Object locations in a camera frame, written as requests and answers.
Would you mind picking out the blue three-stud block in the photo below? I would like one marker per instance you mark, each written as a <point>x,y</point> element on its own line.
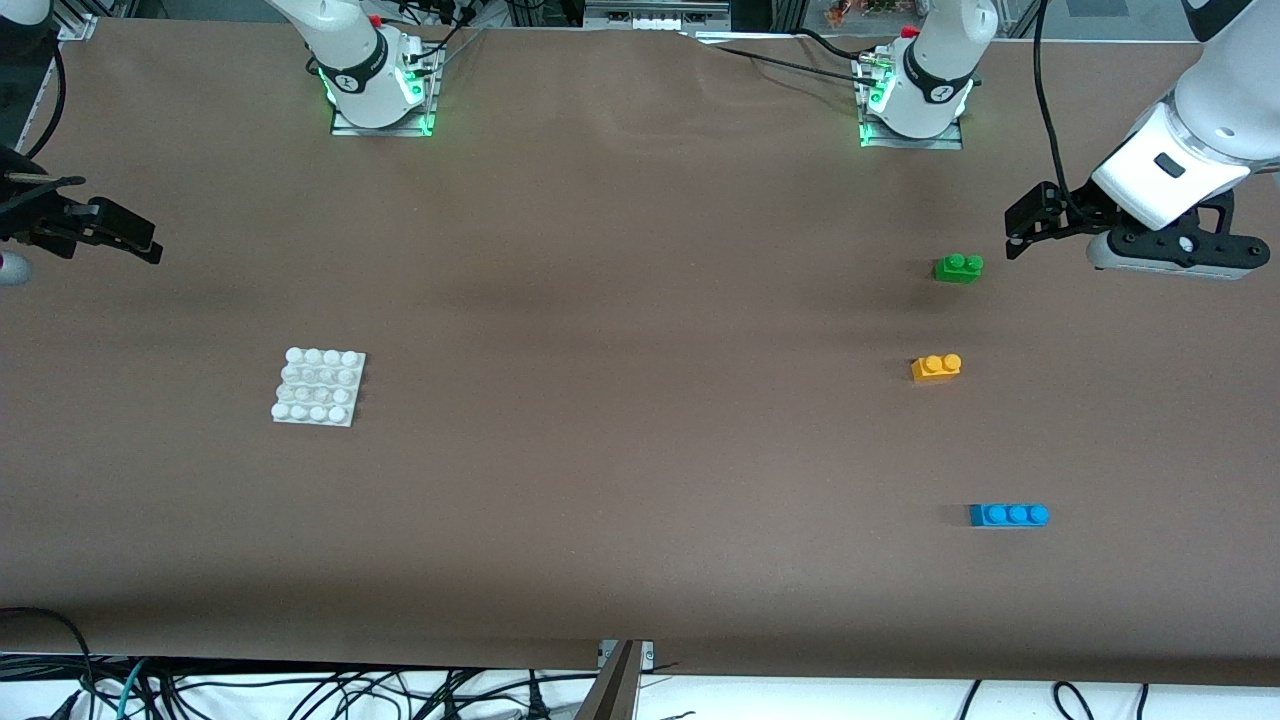
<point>1005,516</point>

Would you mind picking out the brown paper table cover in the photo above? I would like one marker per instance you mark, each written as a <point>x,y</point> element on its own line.
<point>640,450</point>

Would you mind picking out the yellow two-stud block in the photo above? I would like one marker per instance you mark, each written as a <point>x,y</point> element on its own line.
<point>935,370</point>

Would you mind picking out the white studded base plate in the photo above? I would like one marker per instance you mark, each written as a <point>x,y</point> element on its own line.
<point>318,390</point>

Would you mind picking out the aluminium profile beam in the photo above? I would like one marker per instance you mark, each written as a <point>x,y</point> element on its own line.
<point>615,690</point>

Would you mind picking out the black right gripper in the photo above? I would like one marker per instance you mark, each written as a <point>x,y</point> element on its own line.
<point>30,222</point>

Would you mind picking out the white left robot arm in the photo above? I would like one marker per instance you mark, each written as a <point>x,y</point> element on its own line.
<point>940,70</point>

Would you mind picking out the green two-stud block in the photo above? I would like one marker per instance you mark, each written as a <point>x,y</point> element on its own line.
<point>957,272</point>

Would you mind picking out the white background device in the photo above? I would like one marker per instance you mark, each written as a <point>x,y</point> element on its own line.
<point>650,18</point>

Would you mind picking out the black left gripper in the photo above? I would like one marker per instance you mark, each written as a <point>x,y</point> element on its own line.
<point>1072,215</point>

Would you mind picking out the aluminium frame rail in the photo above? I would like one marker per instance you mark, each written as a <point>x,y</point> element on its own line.
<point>80,25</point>

